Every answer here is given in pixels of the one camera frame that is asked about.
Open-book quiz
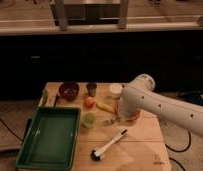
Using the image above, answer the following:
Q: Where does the silver metal fork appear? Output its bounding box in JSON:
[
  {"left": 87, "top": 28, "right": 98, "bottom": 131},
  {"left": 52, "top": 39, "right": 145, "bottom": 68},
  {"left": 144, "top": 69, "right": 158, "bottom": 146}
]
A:
[{"left": 103, "top": 117, "right": 119, "bottom": 126}]

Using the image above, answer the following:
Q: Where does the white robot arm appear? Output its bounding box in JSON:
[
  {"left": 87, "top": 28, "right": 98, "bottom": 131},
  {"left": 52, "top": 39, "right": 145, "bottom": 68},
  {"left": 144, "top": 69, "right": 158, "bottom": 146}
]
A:
[{"left": 117, "top": 74, "right": 203, "bottom": 137}]

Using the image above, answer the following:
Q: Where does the green plastic cup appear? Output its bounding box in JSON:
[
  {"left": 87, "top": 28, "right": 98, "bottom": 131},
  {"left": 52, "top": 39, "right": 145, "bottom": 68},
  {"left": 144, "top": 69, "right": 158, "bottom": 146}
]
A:
[{"left": 82, "top": 113, "right": 96, "bottom": 128}]

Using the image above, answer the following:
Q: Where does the dark metal cup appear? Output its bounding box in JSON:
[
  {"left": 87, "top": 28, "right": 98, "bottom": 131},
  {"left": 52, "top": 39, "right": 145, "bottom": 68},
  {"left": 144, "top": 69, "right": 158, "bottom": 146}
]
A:
[{"left": 86, "top": 82, "right": 97, "bottom": 97}]

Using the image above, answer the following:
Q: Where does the orange bowl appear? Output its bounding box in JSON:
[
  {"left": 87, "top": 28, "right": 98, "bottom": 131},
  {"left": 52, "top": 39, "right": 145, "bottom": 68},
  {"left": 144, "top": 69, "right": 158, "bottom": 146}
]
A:
[{"left": 121, "top": 113, "right": 140, "bottom": 121}]

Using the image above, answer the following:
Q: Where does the yellow banana toy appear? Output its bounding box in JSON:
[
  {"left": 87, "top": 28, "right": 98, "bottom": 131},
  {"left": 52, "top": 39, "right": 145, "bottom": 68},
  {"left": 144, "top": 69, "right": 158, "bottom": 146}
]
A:
[{"left": 96, "top": 102, "right": 115, "bottom": 113}]

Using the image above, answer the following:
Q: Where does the orange fruit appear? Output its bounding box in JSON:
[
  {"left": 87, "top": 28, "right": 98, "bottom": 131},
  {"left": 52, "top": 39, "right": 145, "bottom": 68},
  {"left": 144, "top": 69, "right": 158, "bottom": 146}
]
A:
[{"left": 83, "top": 97, "right": 95, "bottom": 108}]

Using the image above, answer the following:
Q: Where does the white black dish brush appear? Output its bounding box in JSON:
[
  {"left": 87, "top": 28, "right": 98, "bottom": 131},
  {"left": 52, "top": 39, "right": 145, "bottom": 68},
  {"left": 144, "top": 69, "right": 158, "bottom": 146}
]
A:
[{"left": 91, "top": 129, "right": 128, "bottom": 161}]

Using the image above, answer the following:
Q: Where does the dark red bowl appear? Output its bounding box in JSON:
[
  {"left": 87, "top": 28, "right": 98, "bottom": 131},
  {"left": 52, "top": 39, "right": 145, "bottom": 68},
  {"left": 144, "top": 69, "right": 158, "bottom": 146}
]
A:
[{"left": 59, "top": 82, "right": 79, "bottom": 101}]

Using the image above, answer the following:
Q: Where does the green plastic tray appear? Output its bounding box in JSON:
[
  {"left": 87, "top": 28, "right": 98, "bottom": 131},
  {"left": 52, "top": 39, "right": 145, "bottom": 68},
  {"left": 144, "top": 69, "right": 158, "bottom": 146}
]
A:
[{"left": 15, "top": 107, "right": 80, "bottom": 171}]

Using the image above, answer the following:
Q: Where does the green vegetable toy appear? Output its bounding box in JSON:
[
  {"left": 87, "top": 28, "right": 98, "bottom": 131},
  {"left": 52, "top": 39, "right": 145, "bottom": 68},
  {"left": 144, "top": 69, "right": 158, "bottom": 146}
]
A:
[{"left": 41, "top": 89, "right": 48, "bottom": 106}]

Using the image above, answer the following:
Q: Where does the dark blue floor device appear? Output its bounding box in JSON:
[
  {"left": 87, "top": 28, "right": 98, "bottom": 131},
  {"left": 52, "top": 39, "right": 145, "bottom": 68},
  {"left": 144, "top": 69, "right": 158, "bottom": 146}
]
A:
[{"left": 178, "top": 91, "right": 203, "bottom": 106}]

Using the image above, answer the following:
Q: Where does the black utensil handle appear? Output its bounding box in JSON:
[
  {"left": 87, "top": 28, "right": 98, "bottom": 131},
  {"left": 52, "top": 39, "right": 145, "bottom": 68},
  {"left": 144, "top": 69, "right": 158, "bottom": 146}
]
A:
[{"left": 53, "top": 95, "right": 60, "bottom": 107}]

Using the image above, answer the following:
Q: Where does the black power cable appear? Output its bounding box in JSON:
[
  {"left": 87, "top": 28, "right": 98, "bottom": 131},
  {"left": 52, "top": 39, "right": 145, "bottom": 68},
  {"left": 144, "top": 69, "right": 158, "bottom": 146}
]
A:
[{"left": 165, "top": 131, "right": 193, "bottom": 171}]

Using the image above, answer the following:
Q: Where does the black cable left floor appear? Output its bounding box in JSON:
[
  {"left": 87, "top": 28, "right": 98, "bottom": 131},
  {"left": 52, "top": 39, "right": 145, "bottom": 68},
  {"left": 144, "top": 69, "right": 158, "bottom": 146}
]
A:
[{"left": 0, "top": 112, "right": 24, "bottom": 142}]

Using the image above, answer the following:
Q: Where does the white stool frame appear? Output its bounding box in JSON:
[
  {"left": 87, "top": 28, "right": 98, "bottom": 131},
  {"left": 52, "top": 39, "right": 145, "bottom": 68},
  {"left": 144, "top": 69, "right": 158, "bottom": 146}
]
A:
[{"left": 50, "top": 0, "right": 129, "bottom": 31}]

